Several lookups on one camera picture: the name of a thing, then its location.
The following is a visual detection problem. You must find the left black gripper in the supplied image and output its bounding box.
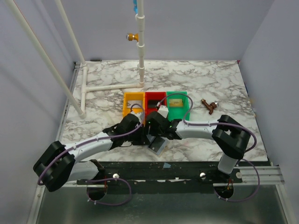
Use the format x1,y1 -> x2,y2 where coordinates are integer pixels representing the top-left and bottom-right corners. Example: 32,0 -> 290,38
124,124 -> 150,146

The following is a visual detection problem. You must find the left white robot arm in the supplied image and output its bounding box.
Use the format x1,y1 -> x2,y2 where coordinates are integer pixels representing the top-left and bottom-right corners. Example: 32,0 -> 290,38
33,113 -> 145,192

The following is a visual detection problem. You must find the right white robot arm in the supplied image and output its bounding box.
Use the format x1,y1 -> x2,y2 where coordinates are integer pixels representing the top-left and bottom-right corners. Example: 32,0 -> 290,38
145,112 -> 253,183

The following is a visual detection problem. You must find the silver card in yellow bin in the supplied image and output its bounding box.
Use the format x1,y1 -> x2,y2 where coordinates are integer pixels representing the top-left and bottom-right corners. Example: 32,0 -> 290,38
127,100 -> 142,109

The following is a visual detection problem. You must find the black card in red bin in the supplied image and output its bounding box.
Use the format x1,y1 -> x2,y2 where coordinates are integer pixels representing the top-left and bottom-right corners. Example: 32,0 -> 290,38
148,99 -> 160,109

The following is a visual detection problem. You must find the gold card in green bin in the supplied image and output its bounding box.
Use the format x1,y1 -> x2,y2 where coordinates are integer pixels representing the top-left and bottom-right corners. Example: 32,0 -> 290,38
169,98 -> 184,107

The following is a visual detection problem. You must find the red plastic bin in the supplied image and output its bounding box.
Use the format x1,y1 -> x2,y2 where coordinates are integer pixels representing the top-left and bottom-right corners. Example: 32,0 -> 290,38
145,91 -> 166,117

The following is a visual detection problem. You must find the yellow plastic bin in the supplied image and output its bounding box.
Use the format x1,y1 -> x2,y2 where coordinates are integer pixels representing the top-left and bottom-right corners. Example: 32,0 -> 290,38
122,92 -> 145,117

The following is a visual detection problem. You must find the green plastic bin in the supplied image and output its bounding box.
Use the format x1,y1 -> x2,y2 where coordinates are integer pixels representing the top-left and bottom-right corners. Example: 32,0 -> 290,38
166,91 -> 190,121

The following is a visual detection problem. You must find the brown brass faucet valve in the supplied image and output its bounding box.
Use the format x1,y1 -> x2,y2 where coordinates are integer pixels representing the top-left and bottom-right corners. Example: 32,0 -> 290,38
201,99 -> 219,115

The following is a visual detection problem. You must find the orange nozzle on pipe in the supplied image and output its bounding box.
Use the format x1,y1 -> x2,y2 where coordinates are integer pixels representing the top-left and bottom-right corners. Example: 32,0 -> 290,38
126,33 -> 139,42

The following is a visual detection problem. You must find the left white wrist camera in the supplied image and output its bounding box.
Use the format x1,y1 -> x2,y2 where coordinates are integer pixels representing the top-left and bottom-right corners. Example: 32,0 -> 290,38
130,111 -> 143,119

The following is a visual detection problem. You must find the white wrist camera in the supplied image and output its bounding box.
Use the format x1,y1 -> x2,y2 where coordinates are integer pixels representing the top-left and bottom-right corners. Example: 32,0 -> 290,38
130,111 -> 143,119
157,105 -> 169,118

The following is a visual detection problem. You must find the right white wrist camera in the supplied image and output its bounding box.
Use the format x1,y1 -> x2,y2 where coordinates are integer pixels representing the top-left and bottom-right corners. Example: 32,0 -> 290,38
157,105 -> 169,118

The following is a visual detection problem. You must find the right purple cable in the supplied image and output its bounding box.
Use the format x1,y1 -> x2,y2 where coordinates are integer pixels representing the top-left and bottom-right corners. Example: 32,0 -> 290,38
156,93 -> 261,203

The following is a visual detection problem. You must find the purple cable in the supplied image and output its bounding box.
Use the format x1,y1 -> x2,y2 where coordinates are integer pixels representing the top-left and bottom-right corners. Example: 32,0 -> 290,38
156,93 -> 261,203
37,104 -> 144,206

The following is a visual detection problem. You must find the black mounting rail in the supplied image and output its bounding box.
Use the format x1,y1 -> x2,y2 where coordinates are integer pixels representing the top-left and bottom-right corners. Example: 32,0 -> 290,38
69,160 -> 270,198

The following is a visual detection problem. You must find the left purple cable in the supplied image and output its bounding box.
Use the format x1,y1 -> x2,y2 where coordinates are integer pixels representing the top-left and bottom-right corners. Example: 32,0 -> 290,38
37,104 -> 144,206

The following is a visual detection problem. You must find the white PVC pipe frame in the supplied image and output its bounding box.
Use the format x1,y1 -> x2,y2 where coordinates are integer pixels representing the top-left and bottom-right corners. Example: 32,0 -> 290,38
5,0 -> 145,119

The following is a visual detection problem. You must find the aluminium extrusion frame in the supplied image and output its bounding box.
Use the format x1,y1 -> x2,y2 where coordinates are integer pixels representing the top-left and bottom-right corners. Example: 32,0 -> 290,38
239,166 -> 285,185

